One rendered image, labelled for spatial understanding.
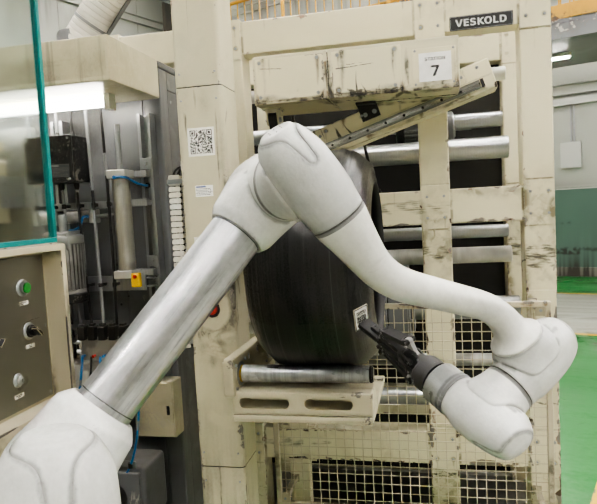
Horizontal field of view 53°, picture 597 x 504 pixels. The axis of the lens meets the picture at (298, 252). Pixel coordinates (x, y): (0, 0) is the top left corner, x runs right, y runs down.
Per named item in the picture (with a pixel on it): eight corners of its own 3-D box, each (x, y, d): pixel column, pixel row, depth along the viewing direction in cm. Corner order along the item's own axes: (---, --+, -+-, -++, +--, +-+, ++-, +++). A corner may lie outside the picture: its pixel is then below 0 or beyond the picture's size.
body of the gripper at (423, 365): (421, 374, 118) (391, 349, 125) (423, 403, 123) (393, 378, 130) (449, 356, 121) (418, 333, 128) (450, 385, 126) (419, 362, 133)
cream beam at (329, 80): (254, 106, 182) (251, 56, 181) (274, 117, 207) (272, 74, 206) (461, 87, 169) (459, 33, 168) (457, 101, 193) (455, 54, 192)
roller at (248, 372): (235, 373, 154) (239, 360, 158) (239, 385, 157) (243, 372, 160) (372, 374, 146) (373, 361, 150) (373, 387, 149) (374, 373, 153)
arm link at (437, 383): (440, 423, 119) (419, 406, 123) (473, 400, 122) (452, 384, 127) (439, 391, 114) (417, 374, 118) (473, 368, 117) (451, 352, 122)
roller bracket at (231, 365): (224, 398, 152) (221, 360, 151) (265, 358, 191) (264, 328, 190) (236, 398, 151) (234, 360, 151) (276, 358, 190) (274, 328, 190)
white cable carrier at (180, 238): (179, 347, 167) (167, 175, 164) (186, 343, 172) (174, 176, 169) (194, 347, 166) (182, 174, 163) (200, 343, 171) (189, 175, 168)
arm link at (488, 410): (445, 428, 120) (490, 383, 123) (507, 481, 109) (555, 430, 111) (431, 400, 113) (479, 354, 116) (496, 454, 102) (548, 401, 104)
